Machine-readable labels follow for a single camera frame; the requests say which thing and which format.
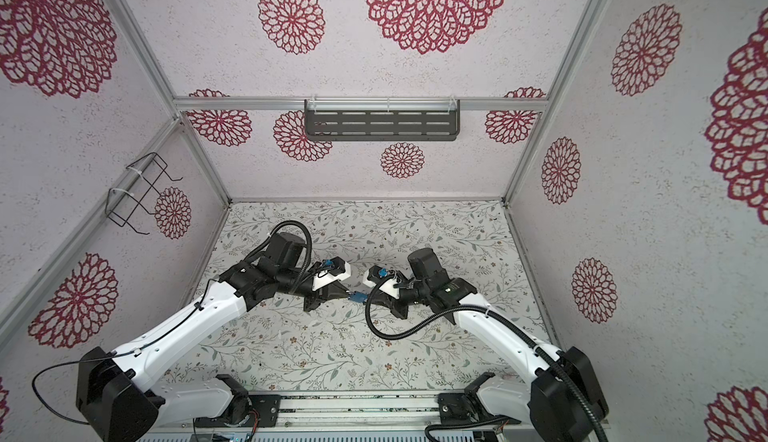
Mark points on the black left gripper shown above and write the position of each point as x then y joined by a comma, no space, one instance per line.
327,293

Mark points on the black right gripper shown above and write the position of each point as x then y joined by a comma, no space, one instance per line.
399,311

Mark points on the blue padlock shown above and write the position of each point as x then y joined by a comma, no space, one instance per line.
358,297

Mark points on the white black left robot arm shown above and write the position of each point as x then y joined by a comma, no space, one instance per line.
121,394

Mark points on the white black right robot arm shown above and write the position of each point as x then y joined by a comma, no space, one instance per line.
557,392

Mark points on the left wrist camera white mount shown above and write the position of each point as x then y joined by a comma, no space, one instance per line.
330,271

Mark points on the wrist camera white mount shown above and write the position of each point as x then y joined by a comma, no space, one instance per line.
389,280
330,271

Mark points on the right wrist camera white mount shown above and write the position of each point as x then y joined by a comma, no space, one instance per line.
389,280

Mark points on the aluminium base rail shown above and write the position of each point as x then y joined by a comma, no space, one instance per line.
388,415

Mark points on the dark grey wall shelf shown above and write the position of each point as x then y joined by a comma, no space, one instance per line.
386,121

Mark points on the black wire wall basket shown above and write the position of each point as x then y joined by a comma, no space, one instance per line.
122,203

